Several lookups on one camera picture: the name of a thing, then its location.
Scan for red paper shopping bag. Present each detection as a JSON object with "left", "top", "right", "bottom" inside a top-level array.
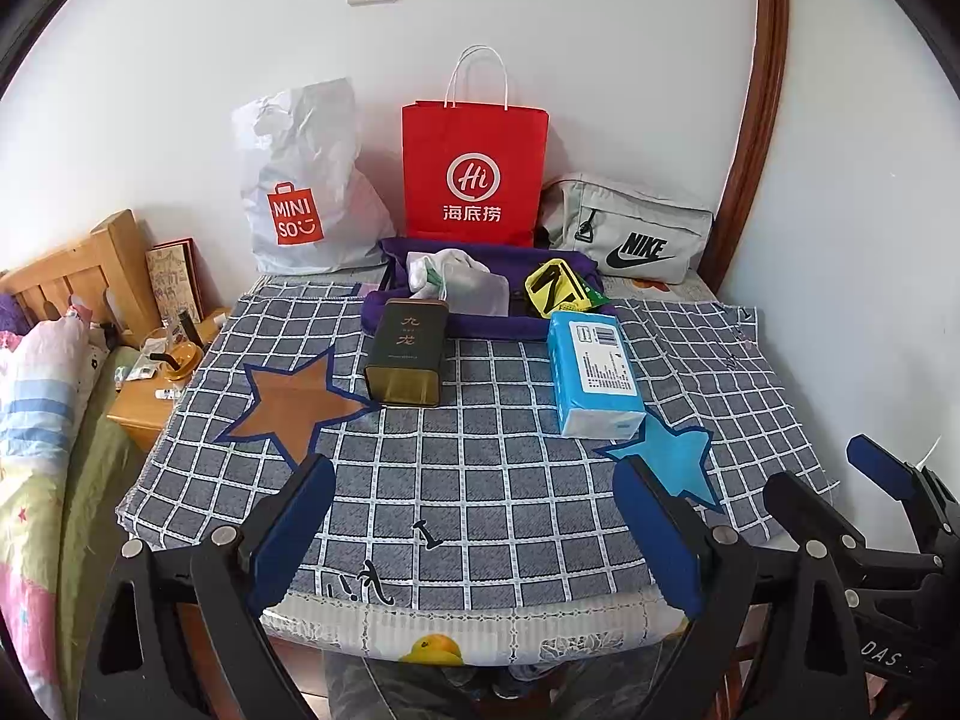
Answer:
[{"left": 401, "top": 46, "right": 550, "bottom": 247}]

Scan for purple fabric storage tray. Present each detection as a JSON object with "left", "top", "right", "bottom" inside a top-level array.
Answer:
[{"left": 361, "top": 236, "right": 620, "bottom": 342}]

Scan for white printed table cover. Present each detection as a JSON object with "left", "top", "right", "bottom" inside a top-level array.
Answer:
[{"left": 259, "top": 270, "right": 751, "bottom": 668}]

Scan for white tissue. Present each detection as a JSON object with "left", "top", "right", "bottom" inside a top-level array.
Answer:
[{"left": 407, "top": 247, "right": 490, "bottom": 293}]

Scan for grey waist bag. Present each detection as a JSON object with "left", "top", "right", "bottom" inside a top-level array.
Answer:
[{"left": 541, "top": 172, "right": 715, "bottom": 286}]

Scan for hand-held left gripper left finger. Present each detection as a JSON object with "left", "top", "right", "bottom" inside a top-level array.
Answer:
[{"left": 79, "top": 454, "right": 336, "bottom": 720}]

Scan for wooden bed headboard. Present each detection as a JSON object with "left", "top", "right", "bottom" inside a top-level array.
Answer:
[{"left": 0, "top": 208, "right": 162, "bottom": 350}]

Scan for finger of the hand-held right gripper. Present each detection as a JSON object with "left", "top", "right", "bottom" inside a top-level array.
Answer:
[
  {"left": 765, "top": 471, "right": 942, "bottom": 575},
  {"left": 847, "top": 435, "right": 960, "bottom": 548}
]

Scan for green bed sheet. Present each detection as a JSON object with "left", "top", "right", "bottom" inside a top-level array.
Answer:
[{"left": 60, "top": 345, "right": 151, "bottom": 691}]

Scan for light green tissue packet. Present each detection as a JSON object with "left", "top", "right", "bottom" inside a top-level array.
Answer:
[{"left": 420, "top": 256, "right": 451, "bottom": 302}]

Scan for white plastic shopping bag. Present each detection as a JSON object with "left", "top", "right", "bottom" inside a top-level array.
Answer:
[{"left": 231, "top": 77, "right": 397, "bottom": 276}]

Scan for floral bedding pile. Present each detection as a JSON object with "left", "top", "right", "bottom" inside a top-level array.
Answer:
[{"left": 0, "top": 311, "right": 98, "bottom": 720}]

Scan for grey checked cloth with stars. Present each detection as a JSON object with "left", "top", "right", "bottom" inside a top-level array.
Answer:
[{"left": 116, "top": 277, "right": 833, "bottom": 612}]

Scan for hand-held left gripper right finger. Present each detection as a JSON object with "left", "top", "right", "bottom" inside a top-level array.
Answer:
[{"left": 615, "top": 457, "right": 863, "bottom": 720}]

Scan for brown wooden door frame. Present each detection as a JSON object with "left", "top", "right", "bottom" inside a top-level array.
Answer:
[{"left": 701, "top": 0, "right": 791, "bottom": 293}]

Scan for blue tissue pack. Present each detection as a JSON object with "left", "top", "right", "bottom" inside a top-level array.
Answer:
[{"left": 546, "top": 311, "right": 647, "bottom": 441}]

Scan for dark green tea tin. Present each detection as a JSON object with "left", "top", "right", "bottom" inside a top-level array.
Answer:
[{"left": 364, "top": 298, "right": 451, "bottom": 410}]

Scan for wooden nightstand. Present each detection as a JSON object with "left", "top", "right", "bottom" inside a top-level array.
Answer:
[{"left": 107, "top": 306, "right": 233, "bottom": 455}]

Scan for glass cup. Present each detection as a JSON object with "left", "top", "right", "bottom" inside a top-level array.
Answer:
[{"left": 146, "top": 326, "right": 205, "bottom": 383}]

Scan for book with patterned cover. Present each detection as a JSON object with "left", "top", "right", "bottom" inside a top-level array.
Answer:
[{"left": 145, "top": 238, "right": 205, "bottom": 323}]

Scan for yellow snack packet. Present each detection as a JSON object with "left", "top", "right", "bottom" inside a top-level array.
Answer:
[{"left": 523, "top": 257, "right": 593, "bottom": 316}]

